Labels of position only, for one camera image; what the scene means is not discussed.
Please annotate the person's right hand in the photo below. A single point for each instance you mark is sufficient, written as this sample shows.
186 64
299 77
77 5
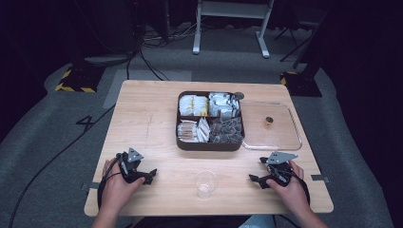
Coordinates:
291 193

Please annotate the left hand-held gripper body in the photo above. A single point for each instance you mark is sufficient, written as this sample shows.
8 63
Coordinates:
130 164

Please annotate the clear plastic cup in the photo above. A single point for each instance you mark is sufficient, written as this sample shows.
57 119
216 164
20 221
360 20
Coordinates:
206 185

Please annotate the pile of dark packets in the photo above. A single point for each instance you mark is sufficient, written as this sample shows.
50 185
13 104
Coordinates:
226 130

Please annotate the person's left hand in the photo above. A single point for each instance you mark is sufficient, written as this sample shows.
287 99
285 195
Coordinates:
118 188

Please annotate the pile of white tea bags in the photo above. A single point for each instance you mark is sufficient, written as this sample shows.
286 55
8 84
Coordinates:
193 105

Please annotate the pile of clear stick packets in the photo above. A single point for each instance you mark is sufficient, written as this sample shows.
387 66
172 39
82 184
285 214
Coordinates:
187 131

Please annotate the grey tape strip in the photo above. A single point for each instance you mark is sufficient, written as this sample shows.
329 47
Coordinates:
320 178
90 186

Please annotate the grey round cap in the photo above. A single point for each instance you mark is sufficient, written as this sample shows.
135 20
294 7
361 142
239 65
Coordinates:
238 96

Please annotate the pile of silver packets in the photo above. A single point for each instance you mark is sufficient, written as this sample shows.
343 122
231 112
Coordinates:
221 104

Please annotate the person's light blue clothing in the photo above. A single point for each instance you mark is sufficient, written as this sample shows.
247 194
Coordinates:
258 221

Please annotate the black yellow striped stand base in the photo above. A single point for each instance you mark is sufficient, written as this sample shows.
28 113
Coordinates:
301 85
79 80

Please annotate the white desk frame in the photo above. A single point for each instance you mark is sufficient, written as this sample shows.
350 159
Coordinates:
263 38

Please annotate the brown compartment box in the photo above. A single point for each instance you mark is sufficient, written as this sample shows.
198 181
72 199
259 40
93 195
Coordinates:
209 147

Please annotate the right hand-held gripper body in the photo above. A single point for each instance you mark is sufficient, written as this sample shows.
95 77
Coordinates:
280 167

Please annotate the person's dark clothing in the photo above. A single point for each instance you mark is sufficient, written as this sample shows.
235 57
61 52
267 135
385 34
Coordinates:
190 222

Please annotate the black tripod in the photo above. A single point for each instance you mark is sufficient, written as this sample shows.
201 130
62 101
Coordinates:
294 41

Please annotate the clear plastic lid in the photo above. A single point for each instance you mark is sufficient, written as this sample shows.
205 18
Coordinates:
278 139

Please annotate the pile of white sachets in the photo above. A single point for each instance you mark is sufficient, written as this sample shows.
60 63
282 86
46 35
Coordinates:
203 129

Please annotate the brass lid knob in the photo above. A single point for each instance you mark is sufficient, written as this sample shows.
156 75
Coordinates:
269 120

